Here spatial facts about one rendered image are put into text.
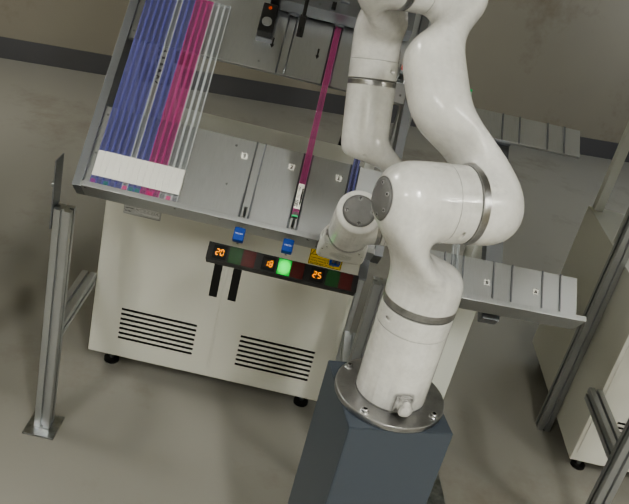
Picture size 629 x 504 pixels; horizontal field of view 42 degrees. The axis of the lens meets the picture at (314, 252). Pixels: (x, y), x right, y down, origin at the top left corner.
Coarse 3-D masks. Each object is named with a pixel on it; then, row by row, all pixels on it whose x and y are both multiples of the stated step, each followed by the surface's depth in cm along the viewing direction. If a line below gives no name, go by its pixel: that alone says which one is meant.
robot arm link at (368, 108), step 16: (352, 80) 148; (368, 80) 146; (352, 96) 148; (368, 96) 147; (384, 96) 147; (352, 112) 148; (368, 112) 147; (384, 112) 148; (352, 128) 149; (368, 128) 148; (384, 128) 149; (352, 144) 149; (368, 144) 148; (384, 144) 149; (368, 160) 150; (384, 160) 149; (400, 160) 151; (384, 240) 153
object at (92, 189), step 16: (96, 192) 180; (112, 192) 178; (128, 192) 178; (144, 208) 184; (160, 208) 181; (176, 208) 179; (192, 208) 178; (224, 224) 183; (240, 224) 180; (256, 224) 179; (304, 240) 181; (368, 256) 183
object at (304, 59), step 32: (224, 0) 195; (256, 0) 196; (256, 32) 193; (288, 32) 194; (320, 32) 195; (352, 32) 196; (416, 32) 198; (256, 64) 191; (288, 64) 192; (320, 64) 193
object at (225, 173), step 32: (192, 160) 183; (224, 160) 184; (256, 160) 185; (288, 160) 186; (320, 160) 187; (192, 192) 181; (224, 192) 182; (256, 192) 183; (288, 192) 184; (320, 192) 185; (288, 224) 182; (320, 224) 183
